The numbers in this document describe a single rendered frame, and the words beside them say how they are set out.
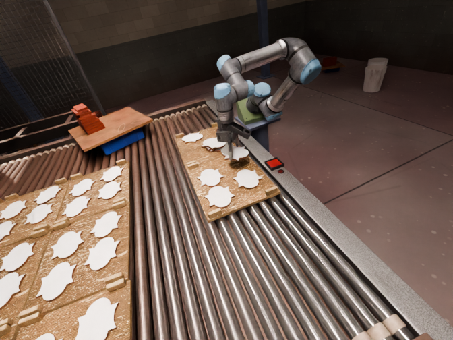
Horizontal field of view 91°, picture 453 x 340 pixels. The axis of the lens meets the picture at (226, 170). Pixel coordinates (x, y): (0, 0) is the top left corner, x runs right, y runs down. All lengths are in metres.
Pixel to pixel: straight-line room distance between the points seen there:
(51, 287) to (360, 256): 1.07
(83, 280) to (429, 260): 2.08
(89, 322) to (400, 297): 0.91
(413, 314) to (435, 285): 1.24
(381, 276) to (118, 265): 0.89
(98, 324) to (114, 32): 5.68
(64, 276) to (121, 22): 5.49
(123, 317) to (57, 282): 0.32
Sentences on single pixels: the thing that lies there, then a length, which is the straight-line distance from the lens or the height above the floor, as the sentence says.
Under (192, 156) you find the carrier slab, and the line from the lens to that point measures 1.37.
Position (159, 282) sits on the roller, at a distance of 0.90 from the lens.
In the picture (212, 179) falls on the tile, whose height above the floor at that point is 0.95.
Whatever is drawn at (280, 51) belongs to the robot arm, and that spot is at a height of 1.40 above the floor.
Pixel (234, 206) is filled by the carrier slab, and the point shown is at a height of 0.94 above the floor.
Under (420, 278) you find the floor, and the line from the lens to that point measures 2.08.
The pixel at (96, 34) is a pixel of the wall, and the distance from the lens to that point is 6.09.
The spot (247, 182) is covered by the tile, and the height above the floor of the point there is 0.95.
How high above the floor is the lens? 1.65
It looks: 37 degrees down
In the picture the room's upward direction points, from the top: 12 degrees counter-clockwise
